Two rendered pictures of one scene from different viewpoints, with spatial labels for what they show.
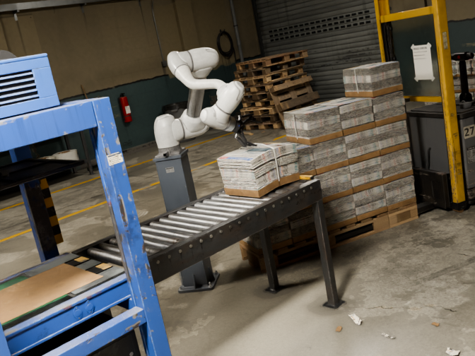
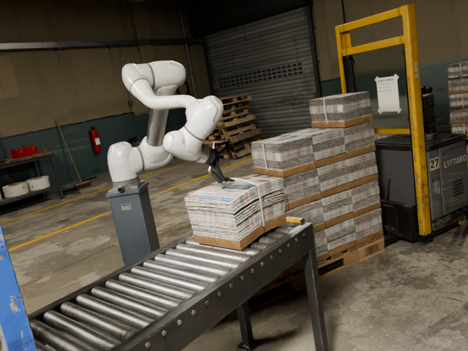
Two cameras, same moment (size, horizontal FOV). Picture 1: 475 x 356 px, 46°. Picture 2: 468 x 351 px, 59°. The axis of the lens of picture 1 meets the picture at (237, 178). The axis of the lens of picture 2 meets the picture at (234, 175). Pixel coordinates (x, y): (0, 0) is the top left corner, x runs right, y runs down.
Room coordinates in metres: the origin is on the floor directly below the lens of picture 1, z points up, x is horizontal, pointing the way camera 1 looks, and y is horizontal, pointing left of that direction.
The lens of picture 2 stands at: (1.37, 0.07, 1.47)
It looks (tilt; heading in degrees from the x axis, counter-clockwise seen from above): 12 degrees down; 353
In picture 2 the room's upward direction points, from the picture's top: 10 degrees counter-clockwise
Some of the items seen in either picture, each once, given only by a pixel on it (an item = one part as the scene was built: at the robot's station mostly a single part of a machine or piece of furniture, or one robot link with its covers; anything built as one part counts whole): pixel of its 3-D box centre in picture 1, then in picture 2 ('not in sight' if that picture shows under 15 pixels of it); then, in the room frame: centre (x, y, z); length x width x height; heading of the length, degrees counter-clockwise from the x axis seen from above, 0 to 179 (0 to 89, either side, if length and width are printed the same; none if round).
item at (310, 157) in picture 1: (308, 194); (277, 229); (4.24, -0.52, 0.42); 1.17 x 0.39 x 0.83; 110
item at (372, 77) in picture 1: (379, 144); (347, 175); (4.50, -1.20, 0.65); 0.39 x 0.30 x 1.29; 20
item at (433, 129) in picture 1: (459, 149); (416, 180); (4.78, -1.95, 0.40); 0.69 x 0.55 x 0.80; 20
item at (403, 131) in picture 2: (422, 98); (385, 130); (4.66, -1.64, 0.92); 0.57 x 0.01 x 0.05; 20
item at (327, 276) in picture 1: (325, 253); (317, 312); (3.19, -0.43, 0.34); 0.06 x 0.06 x 0.68; 41
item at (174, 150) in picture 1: (169, 150); (125, 184); (3.88, 0.43, 1.03); 0.22 x 0.18 x 0.06; 168
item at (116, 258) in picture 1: (114, 258); not in sight; (2.57, 0.66, 0.77); 0.47 x 0.05 x 0.05; 41
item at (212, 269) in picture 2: (222, 209); (191, 267); (3.04, 0.12, 0.77); 0.47 x 0.05 x 0.05; 41
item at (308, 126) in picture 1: (312, 124); (281, 155); (4.29, -0.64, 0.95); 0.38 x 0.29 x 0.23; 20
